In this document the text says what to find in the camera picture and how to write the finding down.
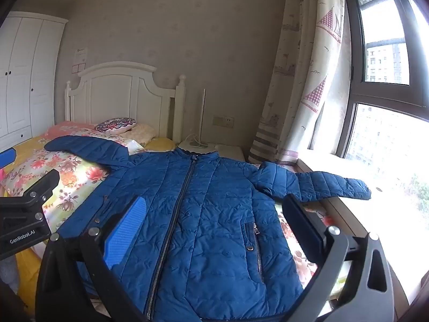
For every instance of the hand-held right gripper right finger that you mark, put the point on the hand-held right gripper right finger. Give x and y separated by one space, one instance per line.
301 224

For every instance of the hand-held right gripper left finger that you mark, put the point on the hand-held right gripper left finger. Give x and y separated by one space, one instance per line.
125 228

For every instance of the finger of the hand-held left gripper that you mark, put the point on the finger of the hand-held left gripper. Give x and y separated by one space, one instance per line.
7 157
43 184

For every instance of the blue quilted jacket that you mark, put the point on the blue quilted jacket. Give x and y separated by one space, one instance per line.
201 224

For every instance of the yellow bed sheet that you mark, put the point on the yellow bed sheet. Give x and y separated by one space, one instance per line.
28 147

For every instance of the floral bed sheet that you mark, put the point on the floral bed sheet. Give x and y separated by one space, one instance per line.
67 174

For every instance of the beige window sill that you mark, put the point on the beige window sill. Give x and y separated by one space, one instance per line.
338 208

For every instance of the pale pink pillow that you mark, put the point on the pale pink pillow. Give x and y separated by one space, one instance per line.
67 128

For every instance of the white wardrobe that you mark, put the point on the white wardrobe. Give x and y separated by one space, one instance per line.
26 73

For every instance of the yellow pillow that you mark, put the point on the yellow pillow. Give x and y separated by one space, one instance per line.
161 143

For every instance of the purple patterned cushion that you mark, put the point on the purple patterned cushion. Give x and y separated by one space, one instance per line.
115 124

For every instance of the cream pillow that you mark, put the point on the cream pillow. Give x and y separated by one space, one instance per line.
142 133

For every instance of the white nightstand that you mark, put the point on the white nightstand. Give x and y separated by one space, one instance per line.
231 152

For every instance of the white wooden headboard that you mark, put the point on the white wooden headboard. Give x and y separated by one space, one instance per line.
114 97

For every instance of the white floor lamp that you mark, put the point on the white floor lamp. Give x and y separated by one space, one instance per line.
203 114

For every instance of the dark framed window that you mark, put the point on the dark framed window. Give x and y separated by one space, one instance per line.
355 90

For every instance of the printed cream curtain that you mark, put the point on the printed cream curtain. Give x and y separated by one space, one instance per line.
301 73

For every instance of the pink wall switches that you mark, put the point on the pink wall switches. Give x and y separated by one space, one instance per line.
78 68

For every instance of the white paper wall notice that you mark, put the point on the white paper wall notice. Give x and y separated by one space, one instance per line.
80 55

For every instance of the wall power socket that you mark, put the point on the wall power socket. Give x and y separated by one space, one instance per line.
224 121

